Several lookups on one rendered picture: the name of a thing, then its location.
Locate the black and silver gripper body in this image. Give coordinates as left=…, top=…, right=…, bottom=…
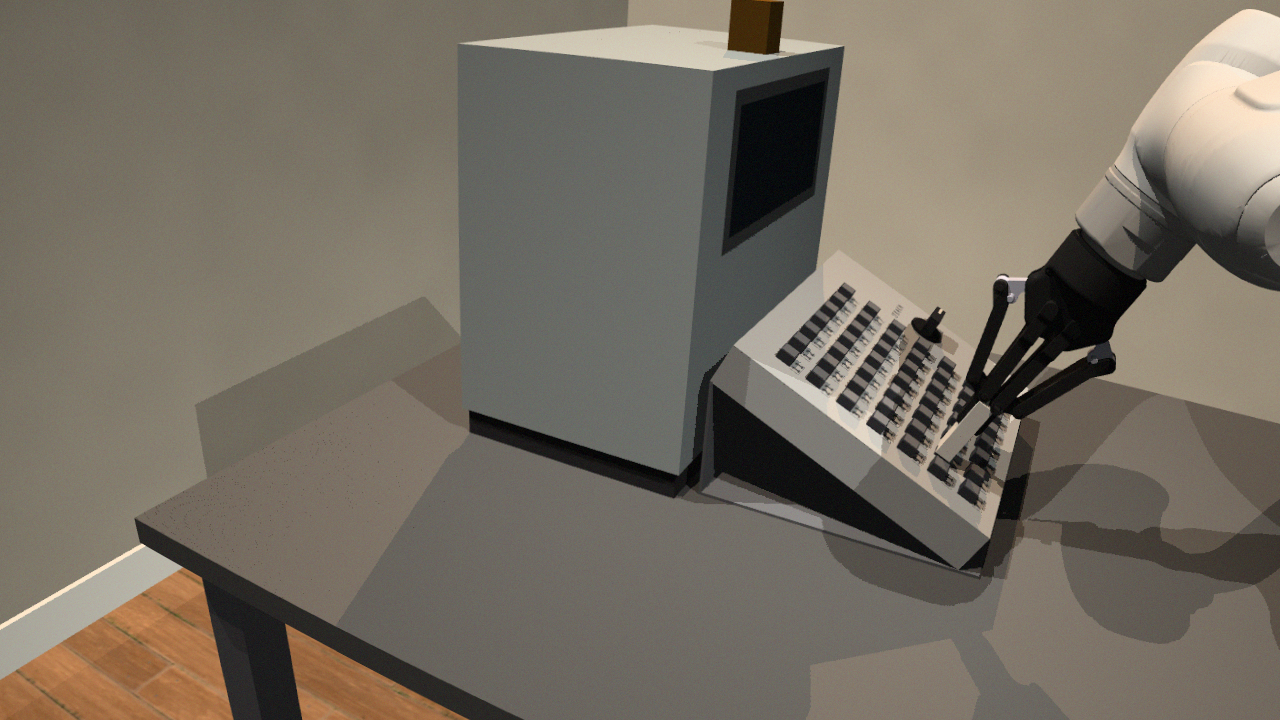
left=1024, top=229, right=1147, bottom=352

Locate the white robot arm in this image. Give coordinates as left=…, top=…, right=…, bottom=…
left=1075, top=9, right=1280, bottom=291

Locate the grey machine cabinet with sloped keypad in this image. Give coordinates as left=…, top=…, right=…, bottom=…
left=458, top=0, right=1021, bottom=579

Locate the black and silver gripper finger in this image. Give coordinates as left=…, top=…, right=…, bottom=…
left=936, top=274, right=1059, bottom=457
left=943, top=319, right=1116, bottom=462

